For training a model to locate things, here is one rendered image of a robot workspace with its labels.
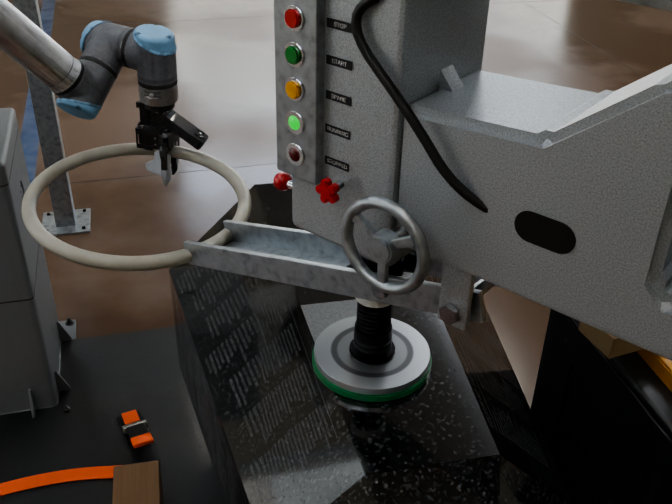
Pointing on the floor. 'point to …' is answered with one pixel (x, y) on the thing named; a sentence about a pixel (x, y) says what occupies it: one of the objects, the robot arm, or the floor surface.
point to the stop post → (52, 147)
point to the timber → (138, 484)
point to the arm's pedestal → (25, 294)
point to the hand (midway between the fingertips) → (172, 175)
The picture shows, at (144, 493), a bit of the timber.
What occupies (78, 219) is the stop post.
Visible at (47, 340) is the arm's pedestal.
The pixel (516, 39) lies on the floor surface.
